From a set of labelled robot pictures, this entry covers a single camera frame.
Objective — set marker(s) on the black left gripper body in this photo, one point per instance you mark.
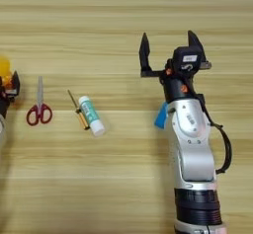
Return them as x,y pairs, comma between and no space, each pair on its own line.
4,101

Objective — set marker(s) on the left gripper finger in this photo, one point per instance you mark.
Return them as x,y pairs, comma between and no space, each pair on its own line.
16,81

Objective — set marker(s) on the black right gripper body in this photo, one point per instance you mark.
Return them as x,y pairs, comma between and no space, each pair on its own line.
178,86

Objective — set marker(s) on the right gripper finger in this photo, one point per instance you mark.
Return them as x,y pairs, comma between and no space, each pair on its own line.
196,43
145,57

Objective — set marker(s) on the teal white glue stick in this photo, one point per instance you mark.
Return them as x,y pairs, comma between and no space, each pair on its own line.
92,117

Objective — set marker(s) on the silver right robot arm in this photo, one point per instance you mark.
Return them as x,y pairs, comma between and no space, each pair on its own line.
194,145

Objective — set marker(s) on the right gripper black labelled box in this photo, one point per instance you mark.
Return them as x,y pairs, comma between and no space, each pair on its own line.
187,60

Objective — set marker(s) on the blue eraser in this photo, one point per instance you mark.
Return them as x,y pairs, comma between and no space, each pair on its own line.
161,117

